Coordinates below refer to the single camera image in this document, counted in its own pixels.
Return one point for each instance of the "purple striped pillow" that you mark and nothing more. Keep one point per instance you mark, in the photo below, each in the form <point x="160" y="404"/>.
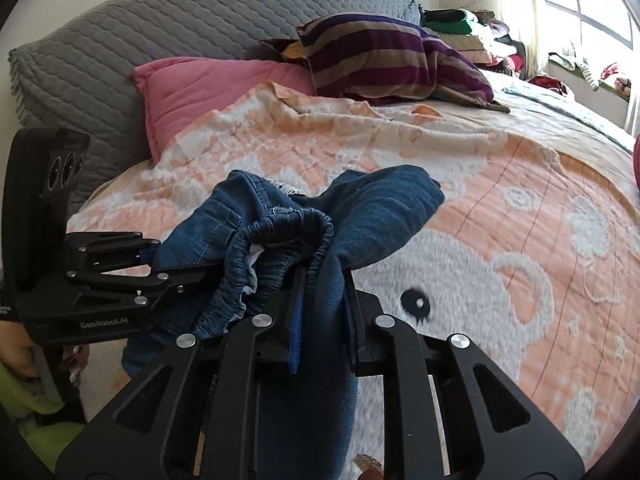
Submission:
<point x="380" y="55"/>

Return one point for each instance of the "clothes on window sill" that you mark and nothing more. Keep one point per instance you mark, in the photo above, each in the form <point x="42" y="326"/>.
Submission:
<point x="585" y="67"/>

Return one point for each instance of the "pile of folded clothes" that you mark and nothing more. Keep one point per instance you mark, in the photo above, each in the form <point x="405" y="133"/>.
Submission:
<point x="470" y="35"/>

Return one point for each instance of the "peach printed bear blanket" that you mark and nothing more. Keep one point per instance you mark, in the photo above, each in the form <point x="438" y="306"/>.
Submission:
<point x="500" y="185"/>

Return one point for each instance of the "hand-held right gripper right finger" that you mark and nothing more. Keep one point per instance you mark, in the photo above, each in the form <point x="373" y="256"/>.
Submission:
<point x="367" y="345"/>

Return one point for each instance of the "window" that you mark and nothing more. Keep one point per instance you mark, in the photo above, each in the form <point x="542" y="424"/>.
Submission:
<point x="585" y="5"/>

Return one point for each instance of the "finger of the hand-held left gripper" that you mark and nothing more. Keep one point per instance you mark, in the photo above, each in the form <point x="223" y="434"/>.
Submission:
<point x="110" y="252"/>
<point x="130" y="287"/>

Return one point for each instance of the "red rolled quilt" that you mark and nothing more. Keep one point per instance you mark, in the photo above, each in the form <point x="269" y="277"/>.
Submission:
<point x="637" y="160"/>

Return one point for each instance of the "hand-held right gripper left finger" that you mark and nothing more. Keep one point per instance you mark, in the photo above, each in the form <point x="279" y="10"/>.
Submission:
<point x="296" y="330"/>

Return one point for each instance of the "grey quilted headboard cover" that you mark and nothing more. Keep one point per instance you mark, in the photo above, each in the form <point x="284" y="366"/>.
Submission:
<point x="175" y="25"/>

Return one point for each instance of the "grey-blue cloth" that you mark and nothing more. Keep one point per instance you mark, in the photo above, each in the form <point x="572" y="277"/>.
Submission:
<point x="565" y="105"/>

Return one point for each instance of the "person's left hand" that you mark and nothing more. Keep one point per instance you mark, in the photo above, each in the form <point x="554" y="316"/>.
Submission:
<point x="17" y="350"/>

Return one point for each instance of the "blue denim pants with lace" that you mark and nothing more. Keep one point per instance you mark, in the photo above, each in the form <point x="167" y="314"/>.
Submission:
<point x="370" y="210"/>

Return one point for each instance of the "pink pillow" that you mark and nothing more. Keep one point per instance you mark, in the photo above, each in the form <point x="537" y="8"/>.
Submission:
<point x="200" y="90"/>

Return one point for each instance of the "red garment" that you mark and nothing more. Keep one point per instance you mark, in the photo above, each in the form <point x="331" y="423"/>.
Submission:
<point x="547" y="84"/>

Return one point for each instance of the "green cloth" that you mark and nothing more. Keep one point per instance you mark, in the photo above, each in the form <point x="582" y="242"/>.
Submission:
<point x="45" y="440"/>

